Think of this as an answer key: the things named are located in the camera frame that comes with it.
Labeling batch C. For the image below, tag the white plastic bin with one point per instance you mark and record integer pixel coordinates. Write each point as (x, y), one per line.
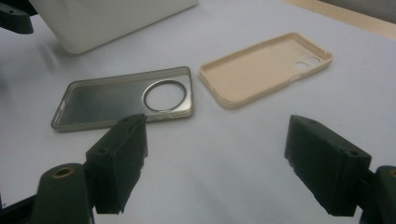
(102, 21)

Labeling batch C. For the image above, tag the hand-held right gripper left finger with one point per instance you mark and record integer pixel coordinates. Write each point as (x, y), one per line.
(118, 161)

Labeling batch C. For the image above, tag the white table mat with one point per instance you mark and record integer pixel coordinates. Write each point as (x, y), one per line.
(218, 155)

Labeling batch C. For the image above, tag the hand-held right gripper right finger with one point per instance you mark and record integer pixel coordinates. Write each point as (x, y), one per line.
(323, 168)

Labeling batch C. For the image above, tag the beige phone case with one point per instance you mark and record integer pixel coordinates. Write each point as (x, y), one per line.
(255, 74)

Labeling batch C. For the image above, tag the grey phone stand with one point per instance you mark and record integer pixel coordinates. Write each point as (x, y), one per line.
(102, 102)

